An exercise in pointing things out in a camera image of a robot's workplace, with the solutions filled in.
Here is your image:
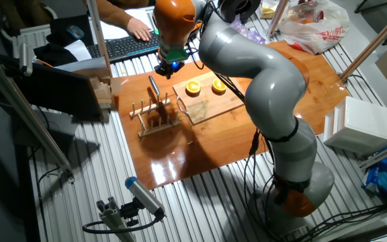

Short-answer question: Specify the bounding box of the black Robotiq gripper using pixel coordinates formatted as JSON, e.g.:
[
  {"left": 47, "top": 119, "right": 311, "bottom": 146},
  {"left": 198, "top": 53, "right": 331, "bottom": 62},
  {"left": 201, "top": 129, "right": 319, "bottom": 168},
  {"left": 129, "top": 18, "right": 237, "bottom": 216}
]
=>
[{"left": 154, "top": 60, "right": 185, "bottom": 81}]

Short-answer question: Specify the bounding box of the steel kitchen knife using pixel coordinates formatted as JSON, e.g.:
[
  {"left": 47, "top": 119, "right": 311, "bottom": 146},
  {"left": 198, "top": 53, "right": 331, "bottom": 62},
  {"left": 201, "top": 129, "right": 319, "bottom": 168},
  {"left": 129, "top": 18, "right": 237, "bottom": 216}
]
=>
[{"left": 147, "top": 75, "right": 169, "bottom": 126}]

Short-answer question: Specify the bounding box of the round orange fruit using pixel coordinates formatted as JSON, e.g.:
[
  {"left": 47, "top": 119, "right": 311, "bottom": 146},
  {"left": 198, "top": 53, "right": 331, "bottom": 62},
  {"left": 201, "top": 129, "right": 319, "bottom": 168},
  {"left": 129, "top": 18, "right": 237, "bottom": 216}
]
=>
[{"left": 185, "top": 79, "right": 202, "bottom": 96}]

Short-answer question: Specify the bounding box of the cut orange half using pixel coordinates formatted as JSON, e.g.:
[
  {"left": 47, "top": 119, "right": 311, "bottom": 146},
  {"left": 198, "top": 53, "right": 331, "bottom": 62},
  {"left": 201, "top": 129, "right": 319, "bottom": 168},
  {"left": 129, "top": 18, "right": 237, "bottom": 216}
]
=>
[{"left": 211, "top": 78, "right": 228, "bottom": 95}]

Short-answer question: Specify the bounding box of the bare person hand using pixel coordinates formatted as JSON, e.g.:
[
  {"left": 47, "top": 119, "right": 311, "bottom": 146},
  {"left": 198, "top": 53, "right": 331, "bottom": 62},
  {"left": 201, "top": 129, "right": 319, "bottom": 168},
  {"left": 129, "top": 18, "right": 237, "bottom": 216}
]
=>
[{"left": 126, "top": 16, "right": 153, "bottom": 42}]

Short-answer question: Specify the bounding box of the black computer keyboard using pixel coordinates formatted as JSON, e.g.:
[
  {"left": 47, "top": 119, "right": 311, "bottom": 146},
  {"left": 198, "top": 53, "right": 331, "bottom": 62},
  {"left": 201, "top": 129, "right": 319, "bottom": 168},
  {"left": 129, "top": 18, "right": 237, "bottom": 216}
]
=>
[{"left": 85, "top": 30, "right": 163, "bottom": 64}]

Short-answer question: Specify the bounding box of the wooden peg dish rack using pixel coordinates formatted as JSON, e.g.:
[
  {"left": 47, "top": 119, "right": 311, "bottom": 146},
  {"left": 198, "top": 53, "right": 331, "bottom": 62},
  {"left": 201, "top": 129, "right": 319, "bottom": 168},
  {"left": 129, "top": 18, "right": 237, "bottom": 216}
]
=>
[{"left": 128, "top": 91, "right": 183, "bottom": 138}]

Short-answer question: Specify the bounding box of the brown cardboard box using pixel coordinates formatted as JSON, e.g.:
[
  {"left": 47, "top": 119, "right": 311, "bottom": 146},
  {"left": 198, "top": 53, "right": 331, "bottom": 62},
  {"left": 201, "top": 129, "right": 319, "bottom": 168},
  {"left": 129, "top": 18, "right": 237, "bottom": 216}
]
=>
[{"left": 54, "top": 55, "right": 122, "bottom": 110}]

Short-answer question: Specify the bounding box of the small white paper sheet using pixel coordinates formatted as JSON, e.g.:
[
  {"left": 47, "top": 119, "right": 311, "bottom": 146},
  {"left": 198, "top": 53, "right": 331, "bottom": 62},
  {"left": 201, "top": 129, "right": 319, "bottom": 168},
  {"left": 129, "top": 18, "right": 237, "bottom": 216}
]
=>
[{"left": 64, "top": 39, "right": 95, "bottom": 62}]

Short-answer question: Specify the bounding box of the black round device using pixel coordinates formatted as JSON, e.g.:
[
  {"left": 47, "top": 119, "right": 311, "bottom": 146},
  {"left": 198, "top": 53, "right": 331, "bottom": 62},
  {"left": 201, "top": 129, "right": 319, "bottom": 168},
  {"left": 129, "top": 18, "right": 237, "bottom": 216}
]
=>
[{"left": 217, "top": 0, "right": 262, "bottom": 24}]

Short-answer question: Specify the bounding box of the dark computer mouse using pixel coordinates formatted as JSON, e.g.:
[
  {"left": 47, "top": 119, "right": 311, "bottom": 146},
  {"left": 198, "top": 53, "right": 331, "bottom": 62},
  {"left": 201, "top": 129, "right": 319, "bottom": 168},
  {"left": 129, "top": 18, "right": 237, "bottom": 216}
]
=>
[{"left": 66, "top": 24, "right": 85, "bottom": 40}]

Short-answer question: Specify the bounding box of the black monitor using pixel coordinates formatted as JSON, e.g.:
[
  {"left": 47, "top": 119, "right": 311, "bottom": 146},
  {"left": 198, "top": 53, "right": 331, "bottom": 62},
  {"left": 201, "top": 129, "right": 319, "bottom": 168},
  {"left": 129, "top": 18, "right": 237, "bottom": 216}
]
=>
[{"left": 13, "top": 60, "right": 103, "bottom": 122}]

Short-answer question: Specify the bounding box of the black cloth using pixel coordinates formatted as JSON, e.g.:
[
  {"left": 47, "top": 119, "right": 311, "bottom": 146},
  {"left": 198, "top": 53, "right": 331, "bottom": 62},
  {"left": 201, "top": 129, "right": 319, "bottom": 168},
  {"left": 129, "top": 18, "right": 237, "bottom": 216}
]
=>
[{"left": 34, "top": 15, "right": 93, "bottom": 67}]

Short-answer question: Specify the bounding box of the yellow packet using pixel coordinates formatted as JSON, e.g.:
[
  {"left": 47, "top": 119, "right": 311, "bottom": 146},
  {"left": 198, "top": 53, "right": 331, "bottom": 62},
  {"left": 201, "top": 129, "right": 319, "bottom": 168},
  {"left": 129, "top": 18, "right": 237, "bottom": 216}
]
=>
[{"left": 260, "top": 0, "right": 279, "bottom": 19}]

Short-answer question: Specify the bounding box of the white ribbed panel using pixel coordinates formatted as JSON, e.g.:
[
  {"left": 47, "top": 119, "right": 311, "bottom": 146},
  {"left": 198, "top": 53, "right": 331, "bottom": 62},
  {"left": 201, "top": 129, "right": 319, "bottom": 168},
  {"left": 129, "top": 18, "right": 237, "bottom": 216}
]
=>
[{"left": 0, "top": 23, "right": 52, "bottom": 58}]

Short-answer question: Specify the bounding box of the short aluminium profile stub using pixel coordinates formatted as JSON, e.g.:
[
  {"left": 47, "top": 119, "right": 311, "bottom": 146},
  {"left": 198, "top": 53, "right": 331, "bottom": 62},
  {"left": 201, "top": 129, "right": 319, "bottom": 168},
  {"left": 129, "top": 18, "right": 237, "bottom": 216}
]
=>
[{"left": 95, "top": 196, "right": 137, "bottom": 242}]

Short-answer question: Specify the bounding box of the white plastic bag red print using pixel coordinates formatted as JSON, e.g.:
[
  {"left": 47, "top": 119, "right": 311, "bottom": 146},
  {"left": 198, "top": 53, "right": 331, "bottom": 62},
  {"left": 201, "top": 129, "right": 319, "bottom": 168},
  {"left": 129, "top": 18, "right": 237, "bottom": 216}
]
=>
[{"left": 277, "top": 0, "right": 351, "bottom": 54}]

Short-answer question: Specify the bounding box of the white drawer box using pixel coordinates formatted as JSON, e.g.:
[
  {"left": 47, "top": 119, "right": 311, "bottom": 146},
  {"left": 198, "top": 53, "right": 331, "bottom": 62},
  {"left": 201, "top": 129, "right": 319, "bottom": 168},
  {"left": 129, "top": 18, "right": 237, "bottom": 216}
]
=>
[{"left": 322, "top": 96, "right": 387, "bottom": 156}]

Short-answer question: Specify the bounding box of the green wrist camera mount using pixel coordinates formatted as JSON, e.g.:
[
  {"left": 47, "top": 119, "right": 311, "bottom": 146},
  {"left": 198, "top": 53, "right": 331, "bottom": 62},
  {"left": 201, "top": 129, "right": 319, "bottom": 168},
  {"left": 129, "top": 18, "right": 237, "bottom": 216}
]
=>
[{"left": 165, "top": 48, "right": 190, "bottom": 64}]

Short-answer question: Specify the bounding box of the wooden cutting board metal handle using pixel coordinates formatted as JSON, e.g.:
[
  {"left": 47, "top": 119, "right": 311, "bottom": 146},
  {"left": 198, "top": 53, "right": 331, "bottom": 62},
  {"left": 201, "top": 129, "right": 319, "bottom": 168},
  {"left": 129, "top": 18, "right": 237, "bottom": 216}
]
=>
[{"left": 172, "top": 71, "right": 247, "bottom": 126}]

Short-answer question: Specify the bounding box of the aluminium frame post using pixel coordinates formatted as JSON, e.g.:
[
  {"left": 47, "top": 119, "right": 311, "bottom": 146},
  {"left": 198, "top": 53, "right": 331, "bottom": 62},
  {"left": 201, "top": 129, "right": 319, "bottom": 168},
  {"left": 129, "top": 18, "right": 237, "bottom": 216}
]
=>
[
  {"left": 359, "top": 137, "right": 387, "bottom": 171},
  {"left": 86, "top": 0, "right": 112, "bottom": 79},
  {"left": 339, "top": 1, "right": 387, "bottom": 82},
  {"left": 267, "top": 0, "right": 289, "bottom": 36}
]

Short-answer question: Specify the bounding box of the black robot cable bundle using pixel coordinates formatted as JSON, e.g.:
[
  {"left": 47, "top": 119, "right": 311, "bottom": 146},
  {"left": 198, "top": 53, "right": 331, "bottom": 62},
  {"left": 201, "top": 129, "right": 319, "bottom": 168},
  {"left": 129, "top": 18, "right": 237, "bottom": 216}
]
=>
[{"left": 242, "top": 129, "right": 387, "bottom": 242}]

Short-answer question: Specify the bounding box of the silver camera blue cap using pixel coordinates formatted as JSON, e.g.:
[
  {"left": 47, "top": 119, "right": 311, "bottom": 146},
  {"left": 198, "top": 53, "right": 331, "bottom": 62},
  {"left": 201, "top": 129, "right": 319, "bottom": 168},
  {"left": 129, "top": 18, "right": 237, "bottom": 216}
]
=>
[{"left": 124, "top": 176, "right": 166, "bottom": 219}]

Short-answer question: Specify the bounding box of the black camera clamp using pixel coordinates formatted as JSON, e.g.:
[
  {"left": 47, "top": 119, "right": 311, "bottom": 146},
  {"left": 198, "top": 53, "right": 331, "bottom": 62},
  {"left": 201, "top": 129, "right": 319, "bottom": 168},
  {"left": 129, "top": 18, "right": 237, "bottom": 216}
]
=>
[{"left": 119, "top": 198, "right": 141, "bottom": 227}]

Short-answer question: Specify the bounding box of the long aluminium frame beam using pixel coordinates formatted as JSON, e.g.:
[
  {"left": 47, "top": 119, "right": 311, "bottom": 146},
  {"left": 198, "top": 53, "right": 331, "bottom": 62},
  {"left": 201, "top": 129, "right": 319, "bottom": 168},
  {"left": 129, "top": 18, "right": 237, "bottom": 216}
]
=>
[{"left": 0, "top": 46, "right": 76, "bottom": 184}]

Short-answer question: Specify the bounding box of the black camera cable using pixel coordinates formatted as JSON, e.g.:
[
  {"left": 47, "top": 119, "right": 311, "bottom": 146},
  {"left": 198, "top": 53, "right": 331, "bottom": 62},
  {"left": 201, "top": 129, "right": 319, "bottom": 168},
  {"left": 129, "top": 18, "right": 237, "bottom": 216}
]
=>
[{"left": 81, "top": 214, "right": 165, "bottom": 235}]

